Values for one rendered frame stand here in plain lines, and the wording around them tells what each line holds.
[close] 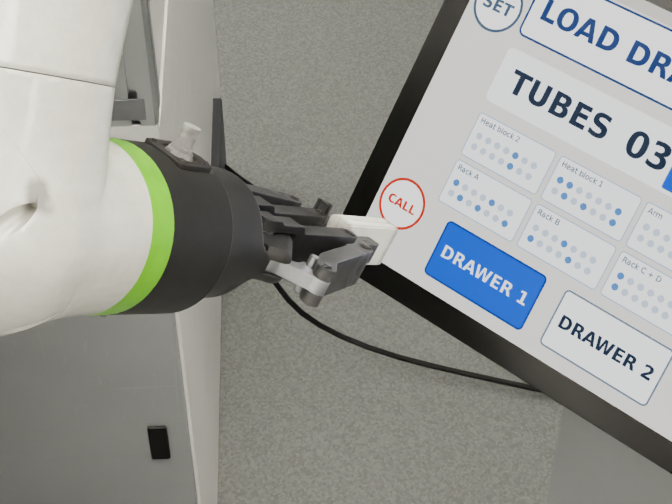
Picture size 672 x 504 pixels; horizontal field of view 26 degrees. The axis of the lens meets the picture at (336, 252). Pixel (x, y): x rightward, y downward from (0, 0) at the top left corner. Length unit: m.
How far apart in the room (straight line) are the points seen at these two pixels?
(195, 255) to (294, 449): 1.51
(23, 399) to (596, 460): 0.65
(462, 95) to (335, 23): 1.88
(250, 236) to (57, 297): 0.16
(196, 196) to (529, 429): 1.58
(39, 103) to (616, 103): 0.54
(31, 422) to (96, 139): 1.02
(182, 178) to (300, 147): 1.96
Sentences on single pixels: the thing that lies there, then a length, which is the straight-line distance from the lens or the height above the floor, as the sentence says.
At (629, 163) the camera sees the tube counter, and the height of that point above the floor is 1.10.
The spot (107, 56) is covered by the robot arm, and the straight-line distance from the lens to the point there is 0.67.
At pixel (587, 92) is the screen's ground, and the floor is 1.12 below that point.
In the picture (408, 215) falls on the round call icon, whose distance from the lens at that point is 1.14.
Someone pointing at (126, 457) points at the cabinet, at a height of 0.44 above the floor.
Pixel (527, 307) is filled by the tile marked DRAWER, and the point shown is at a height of 1.00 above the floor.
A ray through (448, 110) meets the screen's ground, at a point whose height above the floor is 1.08.
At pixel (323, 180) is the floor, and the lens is 2.65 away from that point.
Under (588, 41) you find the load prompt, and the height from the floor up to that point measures 1.15.
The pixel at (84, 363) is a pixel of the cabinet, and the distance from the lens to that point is 1.58.
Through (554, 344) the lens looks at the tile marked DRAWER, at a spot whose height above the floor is 0.99.
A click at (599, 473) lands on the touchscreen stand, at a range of 1.32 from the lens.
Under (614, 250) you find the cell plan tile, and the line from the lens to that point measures 1.08.
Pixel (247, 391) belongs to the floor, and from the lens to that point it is 2.32.
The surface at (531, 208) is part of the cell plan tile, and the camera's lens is 1.10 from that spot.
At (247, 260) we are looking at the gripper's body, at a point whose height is 1.23.
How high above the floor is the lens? 1.81
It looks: 46 degrees down
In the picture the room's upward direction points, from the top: straight up
